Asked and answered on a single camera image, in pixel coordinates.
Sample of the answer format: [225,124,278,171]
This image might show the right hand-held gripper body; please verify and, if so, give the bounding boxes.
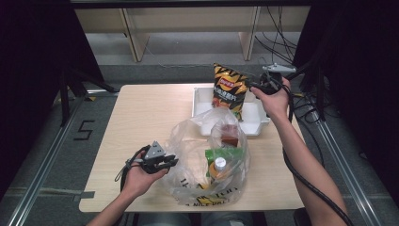
[258,62,297,96]

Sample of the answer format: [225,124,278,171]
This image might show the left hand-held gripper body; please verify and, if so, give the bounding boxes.
[140,140,177,175]

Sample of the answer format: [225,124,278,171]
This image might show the clear plastic bag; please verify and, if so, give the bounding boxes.
[161,106,252,207]

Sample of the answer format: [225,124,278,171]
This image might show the black yellow chips bag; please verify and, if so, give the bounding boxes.
[211,62,249,122]

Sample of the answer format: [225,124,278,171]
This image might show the white plastic bin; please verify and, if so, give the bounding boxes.
[191,87,271,137]

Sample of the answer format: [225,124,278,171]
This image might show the orange juice bottle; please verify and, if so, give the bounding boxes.
[208,156,229,189]

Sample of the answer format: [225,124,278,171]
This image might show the green snack packet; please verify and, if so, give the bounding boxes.
[205,147,245,170]

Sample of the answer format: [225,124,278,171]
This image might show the brown sausage packet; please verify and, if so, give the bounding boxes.
[219,123,240,149]

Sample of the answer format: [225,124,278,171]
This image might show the person's right hand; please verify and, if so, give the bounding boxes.
[249,76,292,122]

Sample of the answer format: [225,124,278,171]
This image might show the person's left hand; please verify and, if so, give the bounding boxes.
[123,150,170,198]

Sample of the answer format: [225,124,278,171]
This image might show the black metal stand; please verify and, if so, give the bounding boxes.
[281,56,327,122]
[58,67,119,127]

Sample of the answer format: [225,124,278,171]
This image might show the person's right leg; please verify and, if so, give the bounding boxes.
[200,212,254,226]

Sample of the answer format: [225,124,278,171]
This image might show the beige wooden desk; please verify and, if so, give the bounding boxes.
[74,6,311,62]

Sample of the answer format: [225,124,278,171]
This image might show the black curtain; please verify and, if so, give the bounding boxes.
[0,0,105,202]
[293,0,399,202]

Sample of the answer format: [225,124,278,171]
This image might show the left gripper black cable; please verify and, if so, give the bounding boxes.
[114,144,152,193]

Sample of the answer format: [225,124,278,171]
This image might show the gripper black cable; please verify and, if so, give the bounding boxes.
[114,144,152,193]
[281,84,355,226]

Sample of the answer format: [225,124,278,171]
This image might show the bundle of black cables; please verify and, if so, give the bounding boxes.
[254,6,299,73]

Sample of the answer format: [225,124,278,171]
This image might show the black floor cables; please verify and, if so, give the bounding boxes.
[290,92,327,125]

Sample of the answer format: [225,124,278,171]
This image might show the thin white floor cable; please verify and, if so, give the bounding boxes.
[145,46,264,79]

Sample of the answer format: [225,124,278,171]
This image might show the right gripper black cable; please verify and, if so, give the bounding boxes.
[281,84,355,226]

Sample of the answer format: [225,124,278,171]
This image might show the aluminium floor rail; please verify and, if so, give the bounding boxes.
[313,119,382,226]
[8,93,87,226]

